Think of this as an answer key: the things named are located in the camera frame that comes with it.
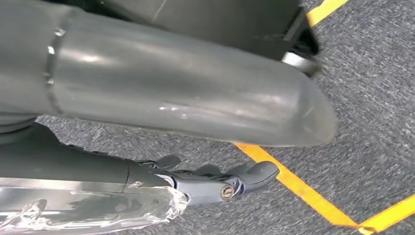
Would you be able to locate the black robot body part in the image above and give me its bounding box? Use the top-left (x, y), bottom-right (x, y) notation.
top-left (48, 0), bottom-right (322, 77)

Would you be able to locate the clear glossy plastic strip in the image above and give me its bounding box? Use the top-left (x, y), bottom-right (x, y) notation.
top-left (0, 177), bottom-right (189, 235)

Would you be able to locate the grey robot leg shell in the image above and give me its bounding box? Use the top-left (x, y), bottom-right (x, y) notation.
top-left (0, 0), bottom-right (338, 148)

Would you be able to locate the yellow floor tape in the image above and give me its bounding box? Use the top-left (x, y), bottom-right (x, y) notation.
top-left (235, 142), bottom-right (415, 235)
top-left (306, 0), bottom-right (349, 27)

